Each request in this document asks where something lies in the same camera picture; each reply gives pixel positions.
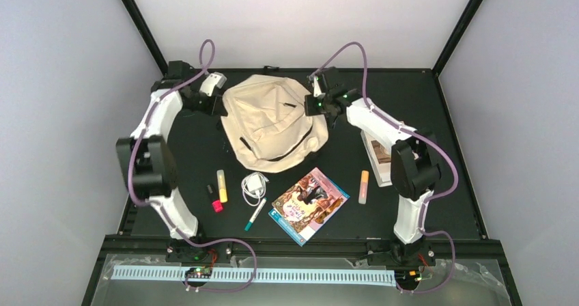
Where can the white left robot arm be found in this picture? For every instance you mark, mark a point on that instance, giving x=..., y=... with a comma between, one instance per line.
x=146, y=161

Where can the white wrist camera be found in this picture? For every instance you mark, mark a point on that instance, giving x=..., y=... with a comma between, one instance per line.
x=317, y=90
x=212, y=83

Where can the orange highlighter pen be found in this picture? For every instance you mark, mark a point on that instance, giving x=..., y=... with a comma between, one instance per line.
x=362, y=194

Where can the coffee cover white book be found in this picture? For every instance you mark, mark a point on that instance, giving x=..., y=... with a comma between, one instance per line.
x=379, y=158

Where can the colourful blue children's book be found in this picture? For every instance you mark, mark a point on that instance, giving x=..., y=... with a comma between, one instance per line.
x=306, y=206

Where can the yellow highlighter pen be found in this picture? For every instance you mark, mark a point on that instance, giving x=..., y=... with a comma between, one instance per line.
x=222, y=187

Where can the teal capped white marker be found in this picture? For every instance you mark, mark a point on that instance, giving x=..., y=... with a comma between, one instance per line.
x=254, y=215

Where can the light blue slotted cable duct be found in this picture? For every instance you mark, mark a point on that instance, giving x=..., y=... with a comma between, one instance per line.
x=261, y=275

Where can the cream canvas backpack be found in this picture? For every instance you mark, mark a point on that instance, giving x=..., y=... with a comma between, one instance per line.
x=267, y=126

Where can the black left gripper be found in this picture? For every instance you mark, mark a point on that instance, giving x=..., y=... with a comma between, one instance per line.
x=212, y=109

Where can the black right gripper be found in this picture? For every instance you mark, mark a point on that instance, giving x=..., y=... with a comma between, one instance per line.
x=309, y=110

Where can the white charger with cable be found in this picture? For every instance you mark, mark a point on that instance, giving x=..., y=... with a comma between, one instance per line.
x=254, y=188

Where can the pink and black highlighter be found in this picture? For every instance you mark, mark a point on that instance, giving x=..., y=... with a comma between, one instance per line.
x=213, y=196

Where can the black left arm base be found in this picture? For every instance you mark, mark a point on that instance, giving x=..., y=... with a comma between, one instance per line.
x=179, y=251

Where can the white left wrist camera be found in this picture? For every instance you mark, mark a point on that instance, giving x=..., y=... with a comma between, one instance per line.
x=212, y=83

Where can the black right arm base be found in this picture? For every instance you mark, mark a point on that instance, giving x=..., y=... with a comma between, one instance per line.
x=395, y=254

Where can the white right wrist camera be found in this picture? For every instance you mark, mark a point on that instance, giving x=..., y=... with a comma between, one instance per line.
x=317, y=90

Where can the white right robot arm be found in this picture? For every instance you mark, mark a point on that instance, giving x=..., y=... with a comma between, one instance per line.
x=415, y=168

